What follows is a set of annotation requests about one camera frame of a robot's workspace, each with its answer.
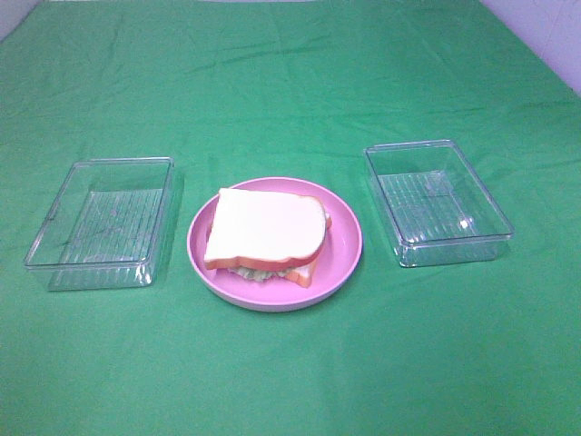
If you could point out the bread slice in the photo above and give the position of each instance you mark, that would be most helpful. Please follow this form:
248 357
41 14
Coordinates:
302 274
239 199

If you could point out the green lettuce leaf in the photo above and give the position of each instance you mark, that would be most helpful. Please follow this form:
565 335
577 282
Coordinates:
257 275

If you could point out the pink round plate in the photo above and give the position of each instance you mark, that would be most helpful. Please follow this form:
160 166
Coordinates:
338 258

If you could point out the green tablecloth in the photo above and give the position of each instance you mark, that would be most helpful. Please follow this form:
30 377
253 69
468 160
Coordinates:
237 91

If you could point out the right clear plastic tray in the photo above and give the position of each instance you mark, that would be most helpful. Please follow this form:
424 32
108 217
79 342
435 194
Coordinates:
435 208

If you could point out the clear plastic tray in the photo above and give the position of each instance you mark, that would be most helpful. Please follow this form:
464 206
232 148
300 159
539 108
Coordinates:
106 226
435 208

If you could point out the left clear plastic tray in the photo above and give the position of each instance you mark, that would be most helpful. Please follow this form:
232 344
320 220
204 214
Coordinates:
106 226

